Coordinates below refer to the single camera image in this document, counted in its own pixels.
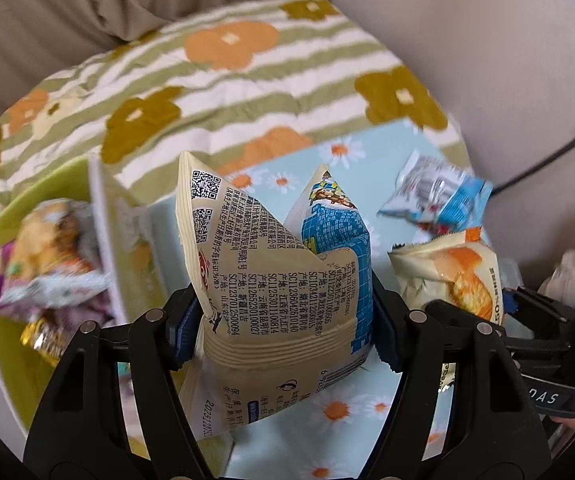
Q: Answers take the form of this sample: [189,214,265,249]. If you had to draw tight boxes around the gold foil snack packet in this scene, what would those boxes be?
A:
[20,317,68,366]

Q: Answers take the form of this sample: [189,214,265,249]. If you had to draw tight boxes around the black cable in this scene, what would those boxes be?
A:
[487,110,575,196]

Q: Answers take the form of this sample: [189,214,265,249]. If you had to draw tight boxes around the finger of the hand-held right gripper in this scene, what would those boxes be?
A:
[502,284,575,323]

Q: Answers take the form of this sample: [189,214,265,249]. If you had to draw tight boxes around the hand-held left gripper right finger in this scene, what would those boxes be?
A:
[352,275,553,480]

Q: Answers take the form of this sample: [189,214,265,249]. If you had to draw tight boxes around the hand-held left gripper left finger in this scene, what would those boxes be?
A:
[22,282,208,480]

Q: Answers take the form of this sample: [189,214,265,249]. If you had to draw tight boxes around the large mauve snack packet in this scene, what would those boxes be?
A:
[42,280,118,331]

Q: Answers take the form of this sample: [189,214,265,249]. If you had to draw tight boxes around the green box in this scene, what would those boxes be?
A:
[0,155,238,480]

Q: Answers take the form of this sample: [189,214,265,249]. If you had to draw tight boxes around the beige curtain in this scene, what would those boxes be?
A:
[0,0,338,86]

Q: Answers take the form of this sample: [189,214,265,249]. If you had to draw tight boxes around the light blue daisy sheet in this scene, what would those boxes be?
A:
[118,130,523,480]

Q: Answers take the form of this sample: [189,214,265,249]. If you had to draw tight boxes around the green striped floral blanket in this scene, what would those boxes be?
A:
[0,0,463,201]

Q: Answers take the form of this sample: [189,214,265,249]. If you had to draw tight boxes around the orange cake packet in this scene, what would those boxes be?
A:
[387,227,507,331]

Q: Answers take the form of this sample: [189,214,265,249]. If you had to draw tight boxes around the cream and blue snack packet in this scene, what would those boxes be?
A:
[175,151,374,428]

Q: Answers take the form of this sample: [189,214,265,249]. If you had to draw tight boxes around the small blue white packet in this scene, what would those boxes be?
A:
[377,150,494,236]

